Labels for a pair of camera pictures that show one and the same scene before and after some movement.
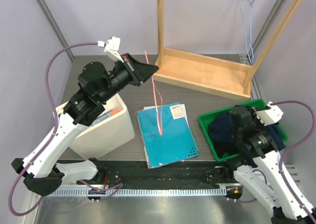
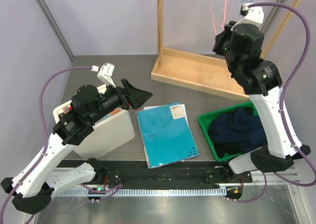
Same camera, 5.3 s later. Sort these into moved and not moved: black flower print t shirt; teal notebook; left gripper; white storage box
Moved: left gripper
Not moved: white storage box; teal notebook; black flower print t shirt
